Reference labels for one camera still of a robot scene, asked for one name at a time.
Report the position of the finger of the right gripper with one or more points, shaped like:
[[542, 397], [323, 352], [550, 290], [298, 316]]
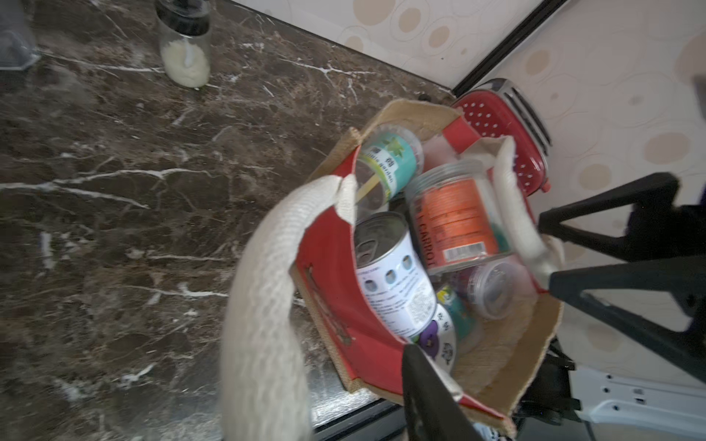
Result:
[[659, 304], [630, 223]]

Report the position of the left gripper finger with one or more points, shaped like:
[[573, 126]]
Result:
[[431, 413]]

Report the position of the clear small seed jar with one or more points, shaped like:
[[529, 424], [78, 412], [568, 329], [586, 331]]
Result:
[[493, 288]]

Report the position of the orange label seed jar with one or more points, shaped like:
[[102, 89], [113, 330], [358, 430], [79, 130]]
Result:
[[456, 218]]

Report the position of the burlap canvas bag red lining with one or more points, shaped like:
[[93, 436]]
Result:
[[304, 245]]

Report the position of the teal label seed jar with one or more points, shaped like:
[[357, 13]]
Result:
[[390, 157]]

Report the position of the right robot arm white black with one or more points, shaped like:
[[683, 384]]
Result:
[[565, 391]]

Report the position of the purple flower label jar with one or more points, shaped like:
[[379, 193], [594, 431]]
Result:
[[439, 339]]

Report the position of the white purple label can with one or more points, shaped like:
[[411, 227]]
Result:
[[391, 276]]

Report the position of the red silver toaster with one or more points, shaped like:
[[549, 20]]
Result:
[[498, 108]]

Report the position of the glass shaker jar black lid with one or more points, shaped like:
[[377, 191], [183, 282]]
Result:
[[185, 40]]

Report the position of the clear plastic cup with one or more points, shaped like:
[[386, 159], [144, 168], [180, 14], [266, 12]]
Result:
[[19, 50]]

